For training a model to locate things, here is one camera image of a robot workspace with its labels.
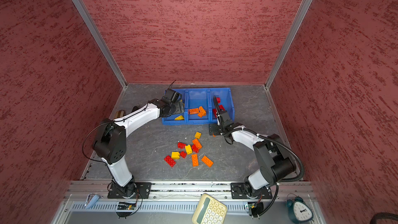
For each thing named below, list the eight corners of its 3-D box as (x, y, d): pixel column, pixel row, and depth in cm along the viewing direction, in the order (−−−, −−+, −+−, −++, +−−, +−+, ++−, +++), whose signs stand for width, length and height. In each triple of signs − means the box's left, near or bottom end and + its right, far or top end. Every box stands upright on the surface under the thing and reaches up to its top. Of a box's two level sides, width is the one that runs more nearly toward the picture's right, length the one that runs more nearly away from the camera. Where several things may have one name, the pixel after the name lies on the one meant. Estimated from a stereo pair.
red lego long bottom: (164, 160, 86) (163, 159, 84) (168, 155, 87) (168, 154, 86) (172, 168, 83) (171, 167, 81) (176, 163, 85) (176, 162, 83)
